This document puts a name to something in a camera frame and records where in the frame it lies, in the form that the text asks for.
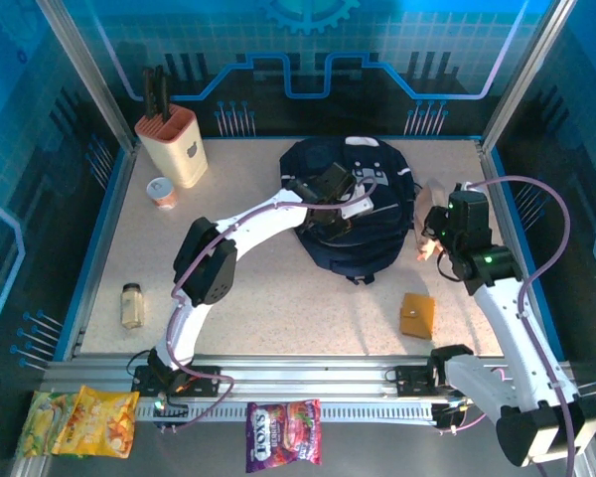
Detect navy blue backpack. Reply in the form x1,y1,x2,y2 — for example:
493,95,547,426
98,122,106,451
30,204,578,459
277,136,418,285

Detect small tin can pink label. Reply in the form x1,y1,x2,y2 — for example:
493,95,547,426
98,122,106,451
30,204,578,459
146,176,179,212

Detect beige knife block pink top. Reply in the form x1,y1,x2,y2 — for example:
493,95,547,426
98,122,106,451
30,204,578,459
133,106,210,189

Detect green yellow snack bag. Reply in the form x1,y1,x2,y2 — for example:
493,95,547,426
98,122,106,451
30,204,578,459
15,391,80,459

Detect purple Fox's berries candy bag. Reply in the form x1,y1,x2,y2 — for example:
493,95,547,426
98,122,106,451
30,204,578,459
245,397,324,474

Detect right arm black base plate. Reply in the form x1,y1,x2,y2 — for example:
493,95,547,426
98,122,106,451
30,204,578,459
394,365,446,398

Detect small black controller board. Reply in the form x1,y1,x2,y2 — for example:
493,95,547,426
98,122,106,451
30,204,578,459
429,400,471,437
151,395,191,434

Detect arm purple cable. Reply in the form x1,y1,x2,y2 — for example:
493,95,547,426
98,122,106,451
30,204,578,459
151,176,379,434
439,176,577,477

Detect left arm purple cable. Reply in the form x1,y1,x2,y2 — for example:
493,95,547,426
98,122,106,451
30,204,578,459
151,176,379,434

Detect white slotted cable duct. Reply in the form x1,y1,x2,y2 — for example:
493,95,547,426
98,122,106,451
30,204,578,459
136,399,436,423

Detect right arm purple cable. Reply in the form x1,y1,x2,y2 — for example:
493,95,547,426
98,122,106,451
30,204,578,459
439,176,577,477

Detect yellow chips bag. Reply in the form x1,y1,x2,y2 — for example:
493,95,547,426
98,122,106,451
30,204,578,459
52,385,141,459

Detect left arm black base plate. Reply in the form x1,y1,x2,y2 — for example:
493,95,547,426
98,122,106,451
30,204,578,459
131,365,223,398

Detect aluminium frame rail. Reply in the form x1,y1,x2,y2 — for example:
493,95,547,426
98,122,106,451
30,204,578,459
39,355,577,398

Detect glass spice jar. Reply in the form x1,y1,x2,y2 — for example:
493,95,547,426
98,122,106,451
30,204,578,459
120,281,145,330

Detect black handled knife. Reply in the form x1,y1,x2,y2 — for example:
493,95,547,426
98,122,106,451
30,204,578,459
151,65,163,120
142,68,154,118
160,74,172,123

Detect aluminium frame post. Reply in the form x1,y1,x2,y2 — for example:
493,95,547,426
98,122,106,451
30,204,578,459
33,0,138,153
479,0,580,153

